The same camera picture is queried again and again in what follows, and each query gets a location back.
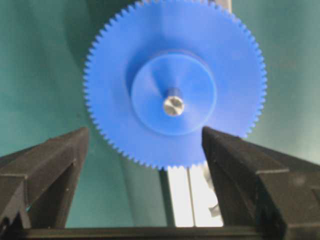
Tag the large blue plastic gear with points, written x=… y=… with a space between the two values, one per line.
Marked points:
x=150 y=46

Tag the aluminium extrusion rail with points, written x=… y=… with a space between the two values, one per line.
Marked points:
x=186 y=198

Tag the left steel shaft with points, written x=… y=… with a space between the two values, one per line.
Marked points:
x=173 y=103

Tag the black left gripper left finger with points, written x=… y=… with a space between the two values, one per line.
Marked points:
x=38 y=183

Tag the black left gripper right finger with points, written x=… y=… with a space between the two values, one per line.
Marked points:
x=261 y=187

